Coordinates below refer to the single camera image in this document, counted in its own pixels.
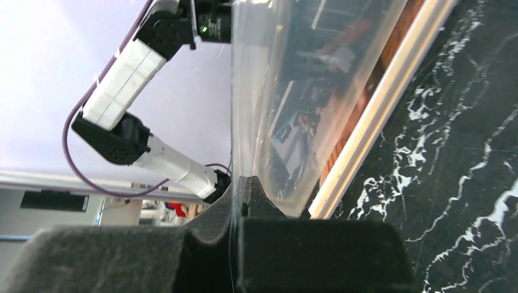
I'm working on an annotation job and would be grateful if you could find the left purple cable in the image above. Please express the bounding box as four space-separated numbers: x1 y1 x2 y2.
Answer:
61 0 232 199

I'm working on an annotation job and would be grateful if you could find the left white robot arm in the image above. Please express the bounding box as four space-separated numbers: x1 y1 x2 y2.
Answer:
62 1 232 204

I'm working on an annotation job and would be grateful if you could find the clear plastic sheet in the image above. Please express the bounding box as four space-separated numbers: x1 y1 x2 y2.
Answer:
232 1 422 218

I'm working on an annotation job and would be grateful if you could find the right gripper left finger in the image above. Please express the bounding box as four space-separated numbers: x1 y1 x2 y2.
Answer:
1 190 232 292

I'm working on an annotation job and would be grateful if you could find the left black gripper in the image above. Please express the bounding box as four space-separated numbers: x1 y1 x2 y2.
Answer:
178 0 232 50

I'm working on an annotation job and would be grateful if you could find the printed photo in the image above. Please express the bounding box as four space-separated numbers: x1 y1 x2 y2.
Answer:
258 1 423 198

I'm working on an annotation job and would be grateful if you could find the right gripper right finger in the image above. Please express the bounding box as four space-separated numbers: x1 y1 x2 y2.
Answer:
237 176 417 292

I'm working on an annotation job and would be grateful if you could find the wooden picture frame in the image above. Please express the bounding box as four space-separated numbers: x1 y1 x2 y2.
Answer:
308 0 457 219

